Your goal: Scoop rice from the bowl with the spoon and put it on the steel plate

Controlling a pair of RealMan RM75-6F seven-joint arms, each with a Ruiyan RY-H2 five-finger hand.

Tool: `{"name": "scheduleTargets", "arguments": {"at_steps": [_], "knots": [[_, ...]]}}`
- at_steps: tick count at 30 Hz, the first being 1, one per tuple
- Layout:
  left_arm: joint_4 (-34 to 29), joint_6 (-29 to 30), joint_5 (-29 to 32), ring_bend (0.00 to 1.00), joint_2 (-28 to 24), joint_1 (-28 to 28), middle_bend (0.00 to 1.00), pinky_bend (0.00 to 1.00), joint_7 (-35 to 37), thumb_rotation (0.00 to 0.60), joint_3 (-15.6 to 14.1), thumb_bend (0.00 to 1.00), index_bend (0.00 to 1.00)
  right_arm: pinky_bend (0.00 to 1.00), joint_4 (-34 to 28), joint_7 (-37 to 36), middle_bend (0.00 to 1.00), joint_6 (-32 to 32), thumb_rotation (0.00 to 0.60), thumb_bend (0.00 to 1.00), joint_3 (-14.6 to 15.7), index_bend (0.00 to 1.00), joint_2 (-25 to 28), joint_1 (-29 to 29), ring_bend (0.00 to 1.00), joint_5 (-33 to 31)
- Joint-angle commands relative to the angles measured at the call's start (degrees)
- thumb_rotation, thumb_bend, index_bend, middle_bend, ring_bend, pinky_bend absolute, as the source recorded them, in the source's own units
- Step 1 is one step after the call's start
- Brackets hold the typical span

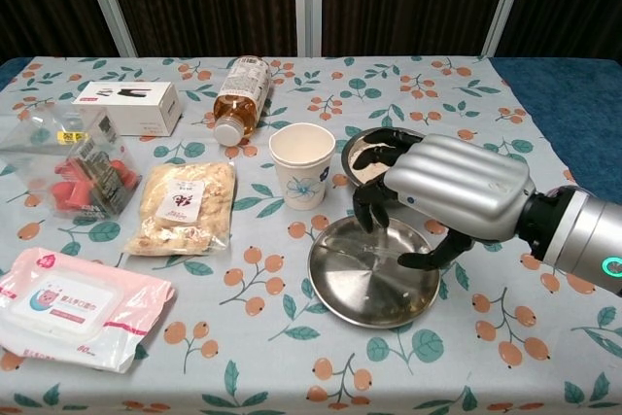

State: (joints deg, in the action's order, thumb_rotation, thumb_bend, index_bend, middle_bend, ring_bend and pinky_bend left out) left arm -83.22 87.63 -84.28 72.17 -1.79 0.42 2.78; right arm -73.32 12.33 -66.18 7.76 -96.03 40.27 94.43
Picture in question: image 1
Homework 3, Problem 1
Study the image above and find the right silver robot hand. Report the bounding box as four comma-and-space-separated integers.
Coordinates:
351, 127, 537, 271

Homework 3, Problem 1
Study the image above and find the metal spoon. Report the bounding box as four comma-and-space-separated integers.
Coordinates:
320, 233, 404, 260

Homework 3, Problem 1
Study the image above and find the metal bowl of rice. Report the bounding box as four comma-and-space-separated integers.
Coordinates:
340, 126, 429, 190

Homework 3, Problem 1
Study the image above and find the round metal plate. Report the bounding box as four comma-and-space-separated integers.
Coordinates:
307, 214, 441, 329

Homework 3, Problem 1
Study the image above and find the white floral paper cup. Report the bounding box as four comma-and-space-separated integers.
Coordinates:
268, 122, 337, 211

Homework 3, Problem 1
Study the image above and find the floral patterned tablecloth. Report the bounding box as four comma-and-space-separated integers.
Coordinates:
0, 55, 622, 415

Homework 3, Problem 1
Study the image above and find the amber tea plastic bottle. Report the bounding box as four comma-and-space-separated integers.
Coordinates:
213, 55, 273, 147

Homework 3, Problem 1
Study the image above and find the clear bag of beige snacks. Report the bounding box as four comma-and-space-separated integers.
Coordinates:
123, 161, 238, 257

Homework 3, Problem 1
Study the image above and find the white cardboard box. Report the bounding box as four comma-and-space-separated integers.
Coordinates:
72, 81, 184, 137

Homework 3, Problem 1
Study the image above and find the clear box with red items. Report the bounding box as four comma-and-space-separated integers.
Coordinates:
0, 102, 143, 221

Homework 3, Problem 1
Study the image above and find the pink wet wipes pack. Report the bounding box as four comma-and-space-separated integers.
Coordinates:
0, 247, 177, 374

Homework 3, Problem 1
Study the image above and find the white partition frame post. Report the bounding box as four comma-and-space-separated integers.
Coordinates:
76, 0, 139, 57
482, 0, 533, 57
294, 0, 326, 57

